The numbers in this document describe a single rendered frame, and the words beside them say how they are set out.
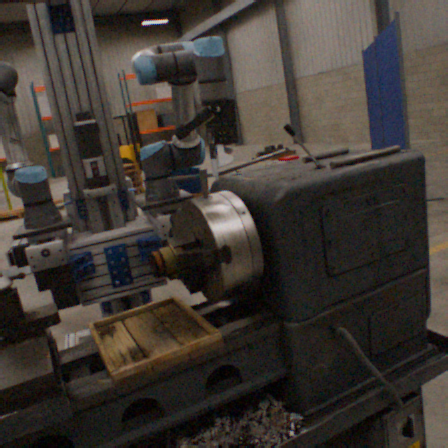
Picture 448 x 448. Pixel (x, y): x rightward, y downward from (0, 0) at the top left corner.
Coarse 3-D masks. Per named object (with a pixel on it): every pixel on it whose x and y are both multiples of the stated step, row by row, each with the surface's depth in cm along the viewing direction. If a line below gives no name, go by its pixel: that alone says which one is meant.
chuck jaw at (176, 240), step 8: (176, 216) 131; (184, 216) 131; (176, 224) 129; (184, 224) 130; (168, 232) 130; (176, 232) 128; (184, 232) 129; (192, 232) 129; (168, 240) 126; (176, 240) 127; (184, 240) 128; (192, 240) 128
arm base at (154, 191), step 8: (160, 176) 180; (168, 176) 182; (152, 184) 181; (160, 184) 180; (168, 184) 181; (152, 192) 182; (160, 192) 180; (168, 192) 181; (176, 192) 183; (152, 200) 181; (160, 200) 180
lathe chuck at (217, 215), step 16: (192, 208) 124; (208, 208) 120; (224, 208) 120; (192, 224) 128; (208, 224) 116; (224, 224) 117; (240, 224) 118; (208, 240) 119; (224, 240) 115; (240, 240) 117; (240, 256) 117; (208, 272) 127; (224, 272) 116; (240, 272) 118; (208, 288) 130; (224, 288) 119
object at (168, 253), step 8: (160, 248) 124; (168, 248) 124; (176, 248) 125; (152, 256) 121; (160, 256) 122; (168, 256) 121; (176, 256) 122; (152, 264) 126; (160, 264) 121; (168, 264) 121; (176, 264) 122; (152, 272) 126; (160, 272) 121; (168, 272) 122; (176, 272) 124
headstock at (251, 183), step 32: (320, 160) 148; (384, 160) 128; (416, 160) 132; (256, 192) 123; (288, 192) 114; (320, 192) 118; (352, 192) 125; (384, 192) 129; (416, 192) 137; (256, 224) 126; (288, 224) 115; (320, 224) 122; (352, 224) 125; (384, 224) 131; (416, 224) 139; (288, 256) 117; (320, 256) 124; (352, 256) 128; (384, 256) 134; (416, 256) 141; (288, 288) 120; (320, 288) 125; (352, 288) 131; (288, 320) 123
